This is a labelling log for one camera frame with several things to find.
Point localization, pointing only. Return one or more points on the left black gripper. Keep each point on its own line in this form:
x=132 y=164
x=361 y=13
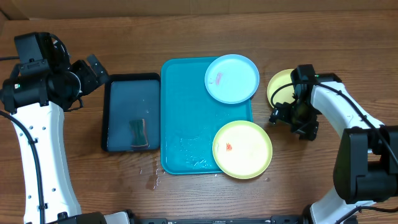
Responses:
x=82 y=68

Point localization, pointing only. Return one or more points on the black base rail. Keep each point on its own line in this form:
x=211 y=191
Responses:
x=276 y=219

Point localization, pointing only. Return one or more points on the teal plastic serving tray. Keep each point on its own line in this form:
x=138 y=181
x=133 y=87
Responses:
x=190 y=117

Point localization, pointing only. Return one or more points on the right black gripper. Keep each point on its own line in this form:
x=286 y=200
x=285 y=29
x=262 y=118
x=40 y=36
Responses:
x=292 y=116

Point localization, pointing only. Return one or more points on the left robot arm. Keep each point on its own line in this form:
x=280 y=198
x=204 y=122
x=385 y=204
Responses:
x=35 y=99

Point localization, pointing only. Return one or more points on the black water tray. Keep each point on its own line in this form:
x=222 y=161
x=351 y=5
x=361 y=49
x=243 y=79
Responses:
x=128 y=97

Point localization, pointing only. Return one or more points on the light blue plate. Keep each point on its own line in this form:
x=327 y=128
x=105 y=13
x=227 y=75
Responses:
x=232 y=79

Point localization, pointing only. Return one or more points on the green dish sponge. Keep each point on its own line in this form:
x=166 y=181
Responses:
x=138 y=128

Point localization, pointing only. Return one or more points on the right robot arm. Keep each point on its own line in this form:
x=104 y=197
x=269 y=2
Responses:
x=365 y=170

